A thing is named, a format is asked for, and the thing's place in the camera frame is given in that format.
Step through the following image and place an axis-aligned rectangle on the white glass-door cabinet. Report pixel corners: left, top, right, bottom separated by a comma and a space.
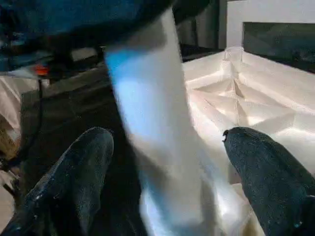
225, 0, 315, 67

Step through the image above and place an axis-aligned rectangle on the white plastic table leg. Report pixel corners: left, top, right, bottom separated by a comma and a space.
103, 4, 249, 236

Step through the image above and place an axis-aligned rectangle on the white plastic table top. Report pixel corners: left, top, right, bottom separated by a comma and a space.
182, 46, 315, 236

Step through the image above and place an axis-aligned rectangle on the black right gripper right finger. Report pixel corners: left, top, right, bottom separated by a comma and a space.
222, 126, 315, 236

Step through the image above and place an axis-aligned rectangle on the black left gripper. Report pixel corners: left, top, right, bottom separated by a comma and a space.
0, 0, 205, 82

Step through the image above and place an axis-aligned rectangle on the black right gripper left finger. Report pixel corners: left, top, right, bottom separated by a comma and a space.
0, 126, 114, 236

